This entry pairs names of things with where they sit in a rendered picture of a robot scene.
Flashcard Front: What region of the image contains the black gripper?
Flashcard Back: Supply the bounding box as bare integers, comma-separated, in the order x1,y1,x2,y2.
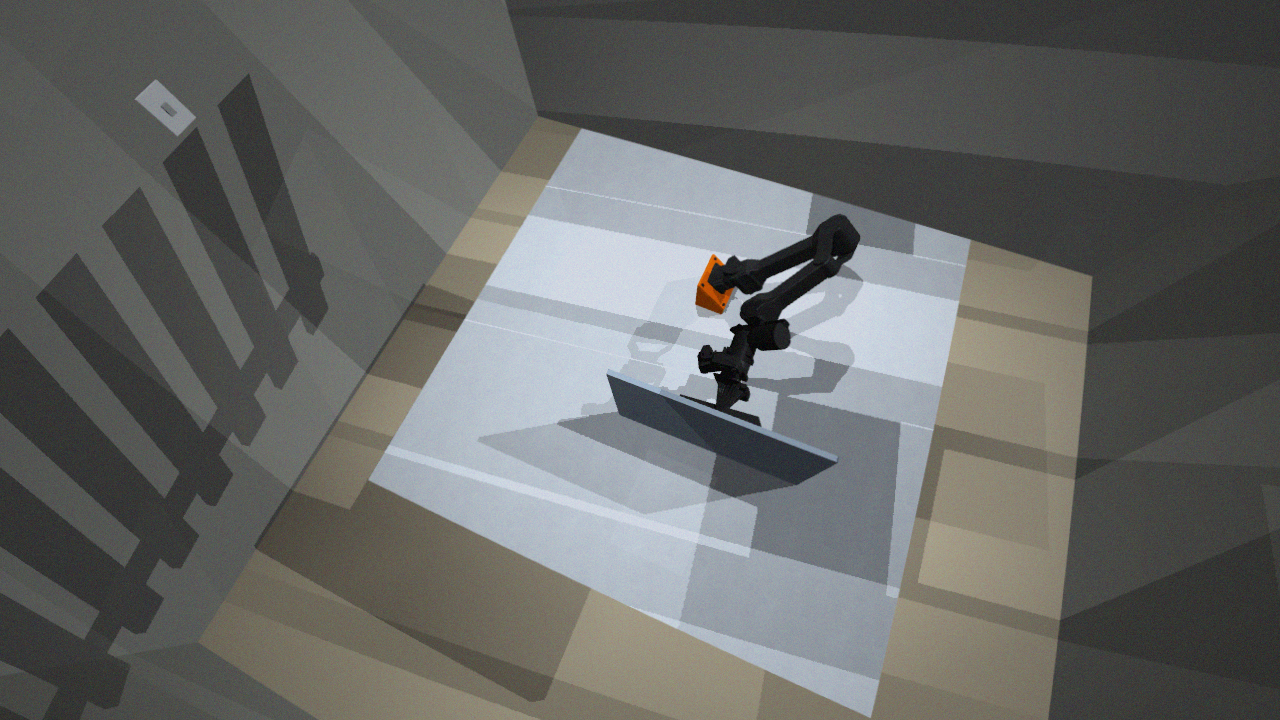
710,345,755,411

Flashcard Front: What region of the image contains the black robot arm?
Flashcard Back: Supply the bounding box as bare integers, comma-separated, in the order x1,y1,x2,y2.
708,214,860,354

